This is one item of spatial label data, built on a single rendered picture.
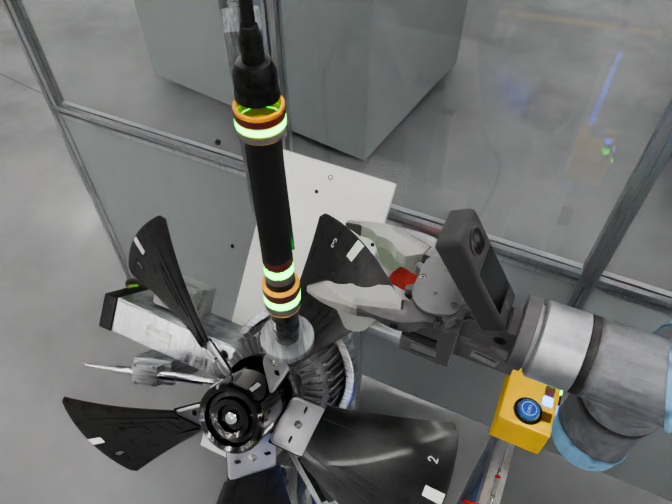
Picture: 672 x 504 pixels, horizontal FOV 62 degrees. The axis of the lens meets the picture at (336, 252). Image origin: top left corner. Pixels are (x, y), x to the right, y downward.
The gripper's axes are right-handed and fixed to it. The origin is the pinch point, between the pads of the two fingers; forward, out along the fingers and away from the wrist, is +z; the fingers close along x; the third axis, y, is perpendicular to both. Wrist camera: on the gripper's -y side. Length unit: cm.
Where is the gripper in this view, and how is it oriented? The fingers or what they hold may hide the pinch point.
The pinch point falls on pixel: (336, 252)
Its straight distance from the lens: 56.4
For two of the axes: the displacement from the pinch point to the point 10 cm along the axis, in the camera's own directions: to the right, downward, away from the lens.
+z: -9.1, -3.2, 2.7
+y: 0.0, 6.5, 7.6
